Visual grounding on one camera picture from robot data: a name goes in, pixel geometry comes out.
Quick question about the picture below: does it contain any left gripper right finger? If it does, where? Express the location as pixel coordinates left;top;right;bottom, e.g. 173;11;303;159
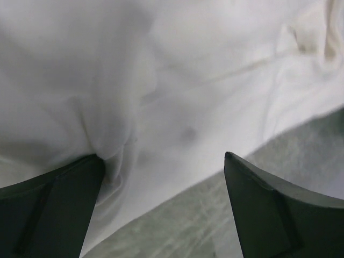
224;152;343;257

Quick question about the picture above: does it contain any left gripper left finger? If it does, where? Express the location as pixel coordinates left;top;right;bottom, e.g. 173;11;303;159
1;155;105;258

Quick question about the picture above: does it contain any white printed t shirt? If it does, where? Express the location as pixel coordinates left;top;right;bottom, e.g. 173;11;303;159
1;1;343;254

